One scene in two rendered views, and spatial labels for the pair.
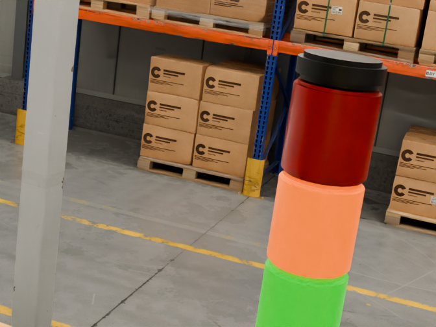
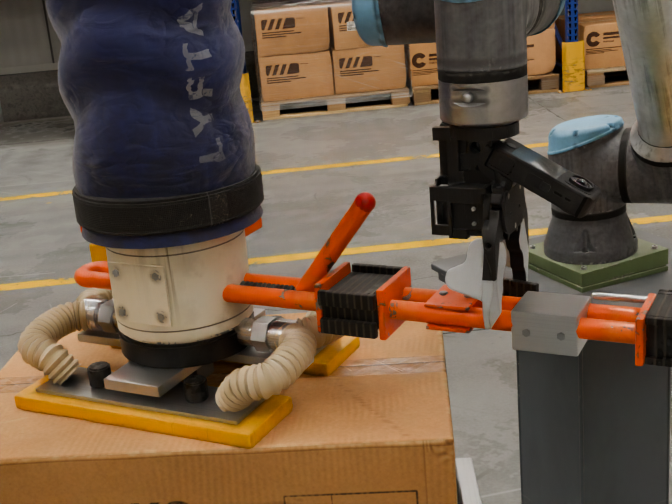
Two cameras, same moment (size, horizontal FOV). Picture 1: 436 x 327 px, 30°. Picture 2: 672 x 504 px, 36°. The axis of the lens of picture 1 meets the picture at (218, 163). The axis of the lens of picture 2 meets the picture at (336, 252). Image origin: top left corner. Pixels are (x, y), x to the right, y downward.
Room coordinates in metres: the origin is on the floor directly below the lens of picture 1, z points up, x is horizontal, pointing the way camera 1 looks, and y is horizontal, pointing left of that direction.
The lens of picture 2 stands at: (-0.70, -0.82, 1.49)
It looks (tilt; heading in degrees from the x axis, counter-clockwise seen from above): 18 degrees down; 340
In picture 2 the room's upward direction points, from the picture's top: 5 degrees counter-clockwise
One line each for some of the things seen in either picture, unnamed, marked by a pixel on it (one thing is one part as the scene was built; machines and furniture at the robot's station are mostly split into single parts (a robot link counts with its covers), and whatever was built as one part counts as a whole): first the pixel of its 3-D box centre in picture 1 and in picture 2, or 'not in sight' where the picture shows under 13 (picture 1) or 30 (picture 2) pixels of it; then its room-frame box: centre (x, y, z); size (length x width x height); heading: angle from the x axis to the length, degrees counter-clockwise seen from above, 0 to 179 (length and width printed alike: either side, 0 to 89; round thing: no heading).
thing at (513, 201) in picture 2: not in sight; (479, 178); (0.24, -1.32, 1.22); 0.09 x 0.08 x 0.12; 42
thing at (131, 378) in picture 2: not in sight; (188, 330); (0.51, -1.05, 1.01); 0.34 x 0.25 x 0.06; 43
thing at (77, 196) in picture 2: not in sight; (170, 192); (0.51, -1.05, 1.19); 0.23 x 0.23 x 0.04
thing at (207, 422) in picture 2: not in sight; (148, 391); (0.44, -0.98, 0.97); 0.34 x 0.10 x 0.05; 43
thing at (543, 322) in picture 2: not in sight; (551, 322); (0.17, -1.36, 1.07); 0.07 x 0.07 x 0.04; 43
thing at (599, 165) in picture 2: not in sight; (590, 162); (1.03, -2.00, 0.98); 0.17 x 0.15 x 0.18; 42
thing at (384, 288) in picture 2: not in sight; (364, 299); (0.33, -1.22, 1.08); 0.10 x 0.08 x 0.06; 133
